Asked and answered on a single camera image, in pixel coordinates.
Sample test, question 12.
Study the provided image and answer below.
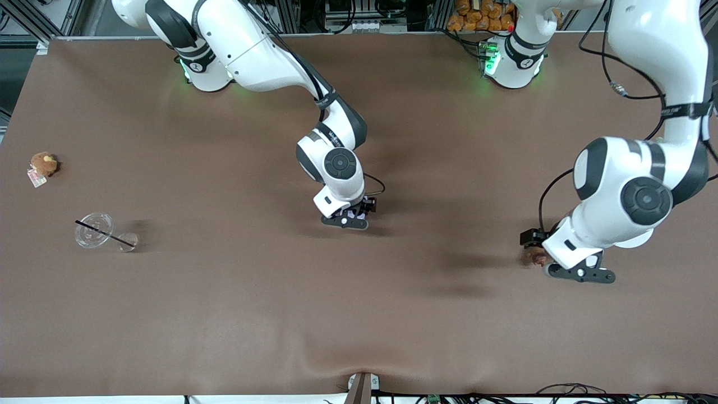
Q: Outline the brown lion statue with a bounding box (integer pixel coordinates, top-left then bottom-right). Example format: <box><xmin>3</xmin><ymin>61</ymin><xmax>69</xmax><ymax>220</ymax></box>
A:
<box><xmin>522</xmin><ymin>247</ymin><xmax>553</xmax><ymax>268</ymax></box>

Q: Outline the white desk lamp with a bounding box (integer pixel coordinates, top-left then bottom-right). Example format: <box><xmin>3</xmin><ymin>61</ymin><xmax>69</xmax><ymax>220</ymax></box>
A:
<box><xmin>614</xmin><ymin>229</ymin><xmax>655</xmax><ymax>249</ymax></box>

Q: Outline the black straw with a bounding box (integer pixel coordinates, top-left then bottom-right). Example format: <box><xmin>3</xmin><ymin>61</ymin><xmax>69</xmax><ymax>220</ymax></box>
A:
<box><xmin>75</xmin><ymin>220</ymin><xmax>135</xmax><ymax>247</ymax></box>

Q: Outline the clear plastic cup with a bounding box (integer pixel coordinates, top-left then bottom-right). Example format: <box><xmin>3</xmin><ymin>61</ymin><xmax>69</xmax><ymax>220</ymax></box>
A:
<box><xmin>75</xmin><ymin>212</ymin><xmax>114</xmax><ymax>249</ymax></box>

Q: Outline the brown plush toy with tag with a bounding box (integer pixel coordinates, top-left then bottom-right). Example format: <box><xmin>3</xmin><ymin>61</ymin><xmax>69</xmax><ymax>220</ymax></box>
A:
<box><xmin>27</xmin><ymin>151</ymin><xmax>59</xmax><ymax>189</ymax></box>

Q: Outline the black cable loop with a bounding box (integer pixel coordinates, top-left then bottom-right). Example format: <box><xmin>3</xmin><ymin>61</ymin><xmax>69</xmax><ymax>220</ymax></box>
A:
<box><xmin>536</xmin><ymin>383</ymin><xmax>609</xmax><ymax>397</ymax></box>

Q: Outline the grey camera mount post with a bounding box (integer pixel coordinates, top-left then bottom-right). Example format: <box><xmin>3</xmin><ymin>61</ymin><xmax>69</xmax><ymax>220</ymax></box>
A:
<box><xmin>345</xmin><ymin>372</ymin><xmax>381</xmax><ymax>404</ymax></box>

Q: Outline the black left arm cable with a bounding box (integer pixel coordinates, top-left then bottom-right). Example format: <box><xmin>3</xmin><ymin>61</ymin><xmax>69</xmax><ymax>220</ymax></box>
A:
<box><xmin>538</xmin><ymin>0</ymin><xmax>718</xmax><ymax>231</ymax></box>

